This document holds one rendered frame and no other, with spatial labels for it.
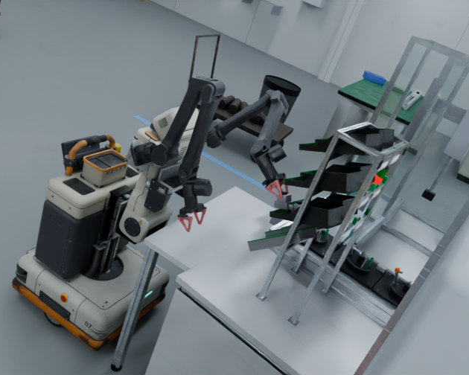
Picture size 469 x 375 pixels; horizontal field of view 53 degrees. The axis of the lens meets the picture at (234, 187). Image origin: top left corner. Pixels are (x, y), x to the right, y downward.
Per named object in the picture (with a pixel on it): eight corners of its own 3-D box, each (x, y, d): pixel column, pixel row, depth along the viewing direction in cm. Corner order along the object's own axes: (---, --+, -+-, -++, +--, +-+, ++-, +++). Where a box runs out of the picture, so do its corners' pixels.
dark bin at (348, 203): (286, 207, 208) (286, 191, 207) (302, 204, 218) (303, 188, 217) (342, 219, 190) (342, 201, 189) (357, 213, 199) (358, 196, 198)
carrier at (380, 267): (325, 262, 227) (336, 241, 221) (343, 246, 246) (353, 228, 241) (369, 292, 217) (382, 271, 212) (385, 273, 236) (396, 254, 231)
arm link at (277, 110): (280, 109, 237) (272, 91, 231) (290, 106, 234) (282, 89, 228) (256, 167, 210) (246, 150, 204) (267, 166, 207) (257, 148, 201)
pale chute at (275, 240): (249, 251, 206) (247, 241, 206) (268, 245, 215) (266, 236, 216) (300, 242, 187) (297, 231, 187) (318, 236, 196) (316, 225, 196)
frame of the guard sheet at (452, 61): (348, 242, 250) (449, 56, 205) (382, 213, 299) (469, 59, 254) (353, 245, 249) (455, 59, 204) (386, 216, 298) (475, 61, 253)
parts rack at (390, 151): (254, 296, 201) (332, 129, 166) (293, 267, 230) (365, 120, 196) (295, 326, 192) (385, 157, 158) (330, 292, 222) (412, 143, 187)
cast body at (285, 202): (273, 207, 199) (274, 191, 197) (279, 205, 202) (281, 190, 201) (289, 210, 193) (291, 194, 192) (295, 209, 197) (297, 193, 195)
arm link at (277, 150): (258, 161, 212) (250, 147, 207) (280, 149, 211) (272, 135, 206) (266, 175, 202) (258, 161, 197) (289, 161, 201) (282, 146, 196)
